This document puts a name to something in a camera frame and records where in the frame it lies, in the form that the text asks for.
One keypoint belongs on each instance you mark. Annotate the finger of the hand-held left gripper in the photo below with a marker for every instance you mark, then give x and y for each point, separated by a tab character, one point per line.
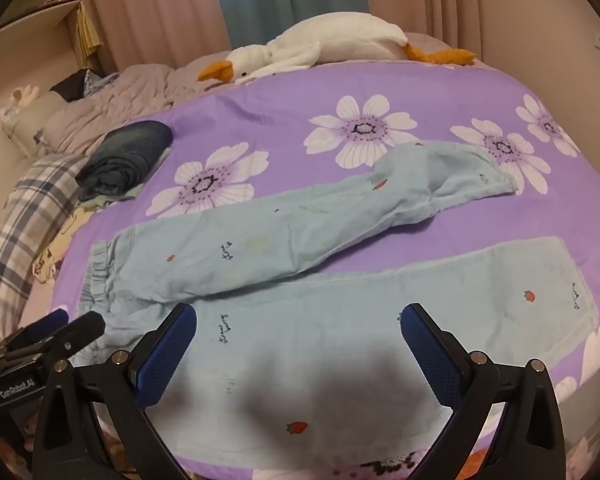
45	322
82	329

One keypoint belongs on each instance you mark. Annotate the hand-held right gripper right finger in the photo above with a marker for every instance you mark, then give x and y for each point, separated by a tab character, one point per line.
432	360

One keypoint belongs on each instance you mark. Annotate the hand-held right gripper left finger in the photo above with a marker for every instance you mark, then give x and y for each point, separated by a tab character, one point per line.
164	360

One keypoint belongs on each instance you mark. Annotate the light blue pants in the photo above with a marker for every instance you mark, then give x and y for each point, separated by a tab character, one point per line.
305	310

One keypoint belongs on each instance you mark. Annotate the yellow printed cloth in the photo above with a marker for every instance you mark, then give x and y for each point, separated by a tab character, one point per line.
55	250

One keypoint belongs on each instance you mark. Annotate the plaid pillow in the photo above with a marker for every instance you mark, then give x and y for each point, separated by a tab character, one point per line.
20	225

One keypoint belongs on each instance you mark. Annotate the folded dark jeans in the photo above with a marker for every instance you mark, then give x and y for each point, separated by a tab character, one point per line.
125	150

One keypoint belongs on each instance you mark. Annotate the white bunny plush toy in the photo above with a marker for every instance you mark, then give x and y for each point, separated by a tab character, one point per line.
22	96

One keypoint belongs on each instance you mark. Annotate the dark garment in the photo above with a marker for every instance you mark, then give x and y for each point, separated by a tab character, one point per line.
70	85

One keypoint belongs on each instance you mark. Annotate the grey pink quilt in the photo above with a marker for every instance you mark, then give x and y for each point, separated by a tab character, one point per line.
130	90

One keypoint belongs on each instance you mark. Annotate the purple floral bed sheet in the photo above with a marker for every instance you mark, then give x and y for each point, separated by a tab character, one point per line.
280	125

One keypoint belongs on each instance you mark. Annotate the beige shelf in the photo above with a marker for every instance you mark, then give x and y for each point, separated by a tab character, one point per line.
45	25

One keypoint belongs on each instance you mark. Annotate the white goose plush toy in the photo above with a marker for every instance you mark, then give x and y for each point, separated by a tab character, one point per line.
340	35

